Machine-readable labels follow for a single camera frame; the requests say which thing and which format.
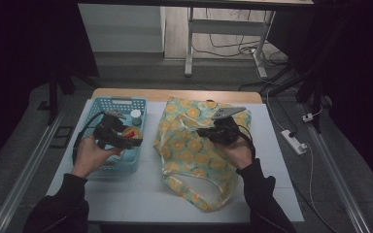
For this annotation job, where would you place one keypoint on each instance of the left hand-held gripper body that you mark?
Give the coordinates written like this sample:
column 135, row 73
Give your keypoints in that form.
column 108, row 126

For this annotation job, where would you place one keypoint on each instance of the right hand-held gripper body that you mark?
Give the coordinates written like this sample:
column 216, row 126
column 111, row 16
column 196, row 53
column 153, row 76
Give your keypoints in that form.
column 226, row 131

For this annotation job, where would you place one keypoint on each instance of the yellow red snack packet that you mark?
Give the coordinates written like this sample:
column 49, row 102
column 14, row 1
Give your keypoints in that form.
column 131, row 132

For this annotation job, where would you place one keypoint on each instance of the fruit print cloth tote bag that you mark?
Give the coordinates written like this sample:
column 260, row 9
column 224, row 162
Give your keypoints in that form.
column 191, row 145

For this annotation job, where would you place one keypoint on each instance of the light blue plastic basket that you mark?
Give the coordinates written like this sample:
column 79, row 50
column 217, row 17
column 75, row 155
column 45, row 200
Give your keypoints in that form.
column 132, row 105

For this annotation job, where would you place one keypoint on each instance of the person's right hand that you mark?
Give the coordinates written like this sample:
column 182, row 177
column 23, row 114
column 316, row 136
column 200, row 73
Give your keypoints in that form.
column 238, row 153

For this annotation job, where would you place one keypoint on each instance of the person's left hand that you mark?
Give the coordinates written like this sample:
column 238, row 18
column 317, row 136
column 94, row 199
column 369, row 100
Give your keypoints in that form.
column 87, row 157

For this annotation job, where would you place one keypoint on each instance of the wooden table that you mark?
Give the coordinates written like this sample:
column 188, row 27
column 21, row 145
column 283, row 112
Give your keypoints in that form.
column 175, row 94

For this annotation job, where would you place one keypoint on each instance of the black stand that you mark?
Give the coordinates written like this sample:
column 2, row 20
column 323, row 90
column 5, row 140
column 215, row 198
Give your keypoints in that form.
column 53, row 103
column 304, row 93

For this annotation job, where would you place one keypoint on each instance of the white power strip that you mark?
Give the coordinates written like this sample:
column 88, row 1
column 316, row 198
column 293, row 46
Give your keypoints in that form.
column 293, row 141

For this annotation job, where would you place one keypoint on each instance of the white plug adapter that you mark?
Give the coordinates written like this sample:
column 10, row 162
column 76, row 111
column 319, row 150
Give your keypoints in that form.
column 307, row 117

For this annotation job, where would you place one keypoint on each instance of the white cabinet panel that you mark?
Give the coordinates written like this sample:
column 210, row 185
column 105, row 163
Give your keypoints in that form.
column 119, row 29

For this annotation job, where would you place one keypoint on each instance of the dark curtain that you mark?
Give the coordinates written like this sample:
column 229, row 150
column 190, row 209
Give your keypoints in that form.
column 362, row 81
column 13, row 64

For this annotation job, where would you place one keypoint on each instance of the black floor frame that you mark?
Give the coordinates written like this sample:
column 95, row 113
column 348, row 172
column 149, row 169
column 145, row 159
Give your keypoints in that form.
column 53, row 144

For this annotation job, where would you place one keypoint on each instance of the black floor bracket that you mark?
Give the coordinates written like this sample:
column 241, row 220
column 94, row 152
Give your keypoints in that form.
column 43, row 106

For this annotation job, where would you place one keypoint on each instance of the aluminium floor rail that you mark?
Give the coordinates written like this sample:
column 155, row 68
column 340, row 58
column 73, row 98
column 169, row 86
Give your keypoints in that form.
column 26, row 176
column 336, row 181

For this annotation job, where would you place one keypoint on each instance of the white frame desk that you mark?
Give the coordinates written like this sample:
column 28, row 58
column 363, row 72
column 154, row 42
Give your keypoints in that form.
column 226, row 26

